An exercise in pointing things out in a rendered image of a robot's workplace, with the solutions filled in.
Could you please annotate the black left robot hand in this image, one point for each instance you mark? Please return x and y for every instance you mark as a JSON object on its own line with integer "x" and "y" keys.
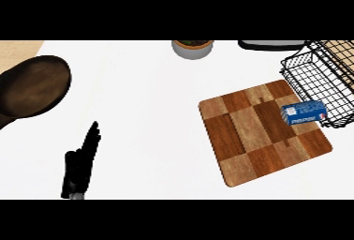
{"x": 83, "y": 159}

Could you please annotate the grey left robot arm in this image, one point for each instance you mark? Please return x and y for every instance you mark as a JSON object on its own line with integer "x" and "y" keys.
{"x": 77, "y": 196}

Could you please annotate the checkered wooden cutting board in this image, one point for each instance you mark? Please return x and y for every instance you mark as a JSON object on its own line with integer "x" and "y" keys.
{"x": 263, "y": 131}

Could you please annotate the dark brown pan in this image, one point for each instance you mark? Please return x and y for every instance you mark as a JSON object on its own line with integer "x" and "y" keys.
{"x": 32, "y": 87}

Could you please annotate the grey plant pot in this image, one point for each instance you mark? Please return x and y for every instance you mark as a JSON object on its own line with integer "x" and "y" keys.
{"x": 192, "y": 50}

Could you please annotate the blue can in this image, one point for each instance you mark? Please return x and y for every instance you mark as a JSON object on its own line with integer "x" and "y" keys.
{"x": 304, "y": 113}

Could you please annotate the dark grey appliance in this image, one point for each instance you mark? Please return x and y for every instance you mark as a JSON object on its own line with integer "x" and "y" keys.
{"x": 271, "y": 44}

